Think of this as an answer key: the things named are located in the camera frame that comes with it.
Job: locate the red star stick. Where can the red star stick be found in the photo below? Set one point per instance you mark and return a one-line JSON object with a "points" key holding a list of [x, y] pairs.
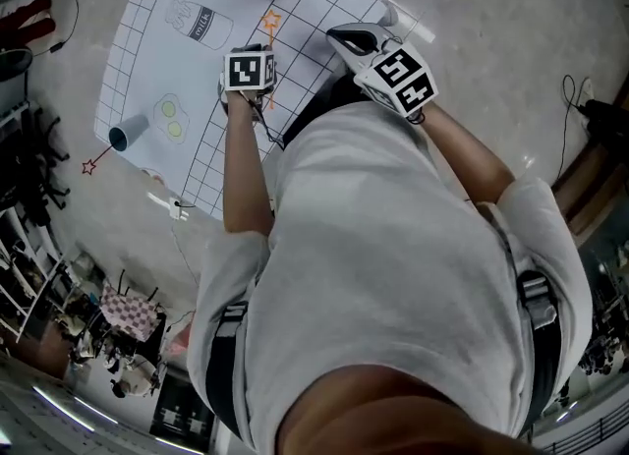
{"points": [[89, 166]]}

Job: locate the metal storage shelf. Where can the metal storage shelf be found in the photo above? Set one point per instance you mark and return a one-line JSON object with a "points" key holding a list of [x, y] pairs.
{"points": [[29, 271]]}

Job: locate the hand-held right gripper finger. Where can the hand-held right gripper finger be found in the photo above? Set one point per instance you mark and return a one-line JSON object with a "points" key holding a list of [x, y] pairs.
{"points": [[344, 52], [363, 30]]}

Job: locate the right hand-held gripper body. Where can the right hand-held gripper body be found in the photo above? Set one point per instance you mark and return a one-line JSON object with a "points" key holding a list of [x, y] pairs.
{"points": [[400, 77]]}

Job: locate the person's left forearm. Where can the person's left forearm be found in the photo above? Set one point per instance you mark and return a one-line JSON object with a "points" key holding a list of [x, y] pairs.
{"points": [[243, 173]]}

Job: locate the black power adapter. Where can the black power adapter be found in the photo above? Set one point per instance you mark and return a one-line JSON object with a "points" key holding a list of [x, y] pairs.
{"points": [[604, 114]]}

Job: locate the pink checkered cloth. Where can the pink checkered cloth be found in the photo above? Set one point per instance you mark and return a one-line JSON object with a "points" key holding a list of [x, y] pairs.
{"points": [[129, 315]]}

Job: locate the brown wooden furniture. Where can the brown wooden furniture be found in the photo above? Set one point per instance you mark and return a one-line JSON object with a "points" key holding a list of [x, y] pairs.
{"points": [[597, 187]]}

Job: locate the black cabinet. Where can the black cabinet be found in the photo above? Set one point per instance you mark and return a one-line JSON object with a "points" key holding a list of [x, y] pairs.
{"points": [[182, 406]]}

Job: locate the white power strip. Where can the white power strip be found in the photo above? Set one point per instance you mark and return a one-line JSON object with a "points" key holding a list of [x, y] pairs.
{"points": [[176, 207]]}

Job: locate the black office chair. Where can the black office chair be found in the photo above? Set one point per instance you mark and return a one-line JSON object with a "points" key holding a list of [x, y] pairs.
{"points": [[44, 163]]}

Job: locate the person's black trousers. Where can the person's black trousers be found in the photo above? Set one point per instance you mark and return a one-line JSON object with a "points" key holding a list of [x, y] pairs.
{"points": [[326, 104]]}

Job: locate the person's grey shirt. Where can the person's grey shirt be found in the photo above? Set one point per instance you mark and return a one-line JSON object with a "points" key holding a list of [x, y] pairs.
{"points": [[383, 256]]}

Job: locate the grey cup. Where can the grey cup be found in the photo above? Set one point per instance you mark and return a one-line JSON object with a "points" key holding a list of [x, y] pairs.
{"points": [[130, 130]]}

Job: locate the black round bin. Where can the black round bin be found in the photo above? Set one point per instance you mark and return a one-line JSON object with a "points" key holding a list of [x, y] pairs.
{"points": [[14, 64]]}

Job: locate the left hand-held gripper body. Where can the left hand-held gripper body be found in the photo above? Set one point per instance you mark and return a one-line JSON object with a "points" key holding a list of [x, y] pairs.
{"points": [[243, 72]]}

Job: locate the person's chin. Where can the person's chin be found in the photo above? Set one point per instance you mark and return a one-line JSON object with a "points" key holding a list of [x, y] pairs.
{"points": [[393, 418]]}

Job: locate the orange star stick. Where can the orange star stick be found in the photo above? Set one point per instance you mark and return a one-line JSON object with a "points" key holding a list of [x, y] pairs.
{"points": [[271, 20]]}

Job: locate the white printed table mat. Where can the white printed table mat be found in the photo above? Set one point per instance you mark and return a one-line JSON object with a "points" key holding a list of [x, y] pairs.
{"points": [[162, 74]]}

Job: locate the person's right forearm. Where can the person's right forearm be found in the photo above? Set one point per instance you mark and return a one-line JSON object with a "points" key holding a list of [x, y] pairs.
{"points": [[467, 153]]}

